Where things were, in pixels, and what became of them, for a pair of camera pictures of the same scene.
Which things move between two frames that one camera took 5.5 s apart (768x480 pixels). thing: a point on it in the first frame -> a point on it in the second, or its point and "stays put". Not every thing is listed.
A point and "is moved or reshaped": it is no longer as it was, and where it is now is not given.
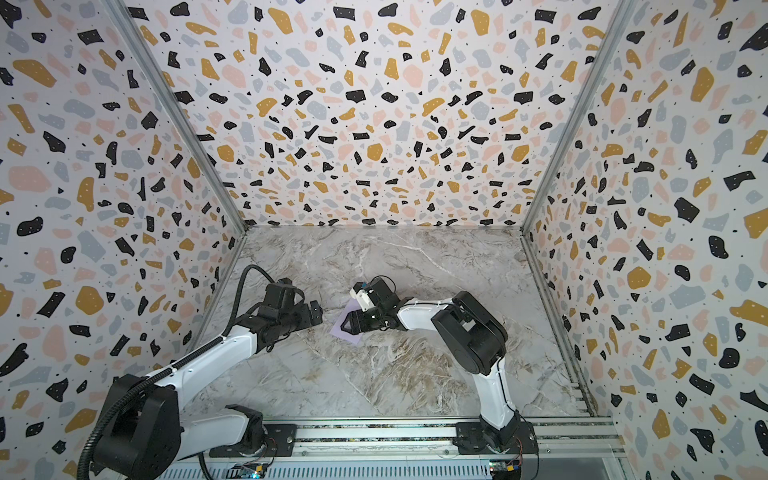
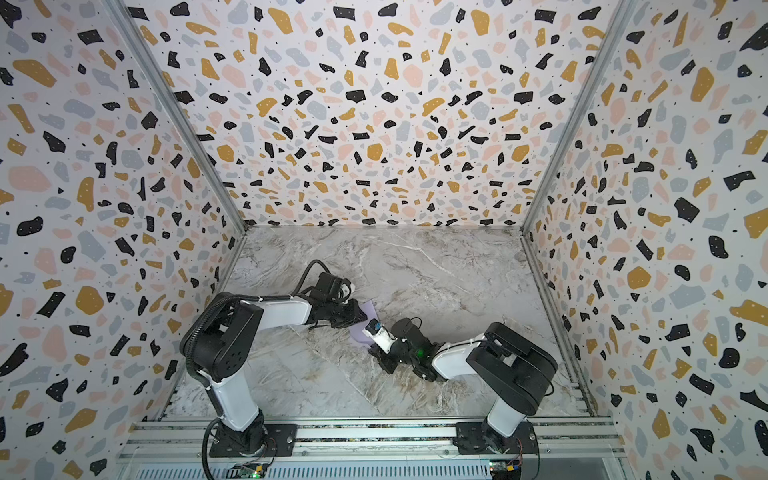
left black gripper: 305,319 -> 353,319
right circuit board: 505,469 stays put
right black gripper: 363,319 -> 388,358
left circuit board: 250,470 stays put
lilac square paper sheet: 351,306 is moved or reshaped
